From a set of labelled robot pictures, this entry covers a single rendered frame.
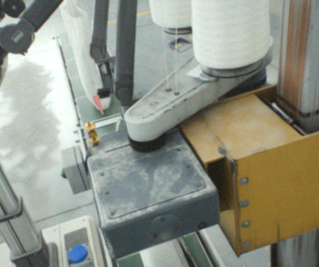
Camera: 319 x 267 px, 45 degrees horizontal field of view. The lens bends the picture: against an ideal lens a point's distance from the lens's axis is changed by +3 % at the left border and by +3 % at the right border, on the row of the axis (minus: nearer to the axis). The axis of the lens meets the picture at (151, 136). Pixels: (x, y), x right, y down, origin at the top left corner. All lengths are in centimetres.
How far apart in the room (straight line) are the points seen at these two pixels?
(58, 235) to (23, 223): 43
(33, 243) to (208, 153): 131
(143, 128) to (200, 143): 13
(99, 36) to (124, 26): 48
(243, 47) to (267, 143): 24
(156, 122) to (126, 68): 35
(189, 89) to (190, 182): 24
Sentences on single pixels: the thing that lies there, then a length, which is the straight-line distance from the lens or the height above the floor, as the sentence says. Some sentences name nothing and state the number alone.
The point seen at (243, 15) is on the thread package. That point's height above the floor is 162.
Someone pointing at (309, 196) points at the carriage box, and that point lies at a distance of 100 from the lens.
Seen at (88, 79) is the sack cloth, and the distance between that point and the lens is 287.
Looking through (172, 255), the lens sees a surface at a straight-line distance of 146.
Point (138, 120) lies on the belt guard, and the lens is 82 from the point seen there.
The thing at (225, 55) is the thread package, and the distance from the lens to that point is 71.
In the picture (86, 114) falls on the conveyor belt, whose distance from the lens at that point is 297.
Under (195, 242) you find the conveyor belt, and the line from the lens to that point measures 189.
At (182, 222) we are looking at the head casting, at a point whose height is 128.
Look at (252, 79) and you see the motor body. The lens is 110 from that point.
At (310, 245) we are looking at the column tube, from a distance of 127.
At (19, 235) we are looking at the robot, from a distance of 193.
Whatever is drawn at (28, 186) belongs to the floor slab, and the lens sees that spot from 311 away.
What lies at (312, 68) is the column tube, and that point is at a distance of 87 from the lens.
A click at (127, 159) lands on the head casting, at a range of 85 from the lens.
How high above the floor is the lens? 186
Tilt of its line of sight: 35 degrees down
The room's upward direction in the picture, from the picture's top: 11 degrees counter-clockwise
